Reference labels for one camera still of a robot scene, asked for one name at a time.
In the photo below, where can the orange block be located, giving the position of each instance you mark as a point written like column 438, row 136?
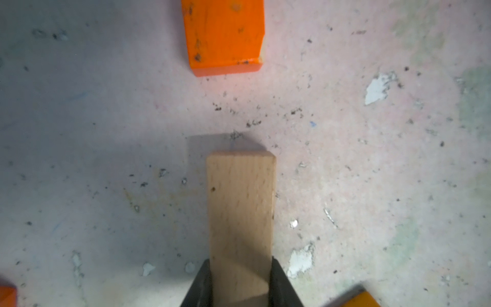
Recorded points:
column 224, row 37
column 363, row 299
column 8, row 296

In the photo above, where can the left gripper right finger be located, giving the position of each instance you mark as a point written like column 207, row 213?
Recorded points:
column 281, row 291

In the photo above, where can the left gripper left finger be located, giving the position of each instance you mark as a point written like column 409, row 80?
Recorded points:
column 200, row 291

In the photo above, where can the natural wood block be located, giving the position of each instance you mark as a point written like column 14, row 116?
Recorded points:
column 241, row 200

